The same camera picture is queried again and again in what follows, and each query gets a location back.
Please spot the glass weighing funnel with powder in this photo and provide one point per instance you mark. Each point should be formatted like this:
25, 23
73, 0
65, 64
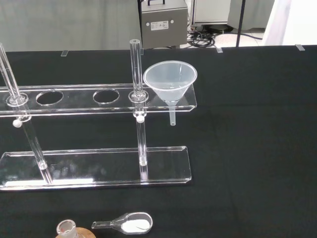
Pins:
133, 224

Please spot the white cabinet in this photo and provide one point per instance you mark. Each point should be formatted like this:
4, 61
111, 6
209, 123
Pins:
210, 11

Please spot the black tripod pole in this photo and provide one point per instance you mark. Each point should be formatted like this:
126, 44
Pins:
240, 24

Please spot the clear acrylic funnel stand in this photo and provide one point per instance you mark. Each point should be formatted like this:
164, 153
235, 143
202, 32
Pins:
99, 168

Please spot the grey metal equipment box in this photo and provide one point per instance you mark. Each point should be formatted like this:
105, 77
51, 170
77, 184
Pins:
163, 34

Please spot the black bench cloth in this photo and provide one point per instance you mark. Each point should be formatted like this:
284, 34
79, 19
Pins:
247, 148

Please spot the small round-bottom glass flask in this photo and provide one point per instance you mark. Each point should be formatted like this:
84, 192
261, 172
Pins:
66, 229

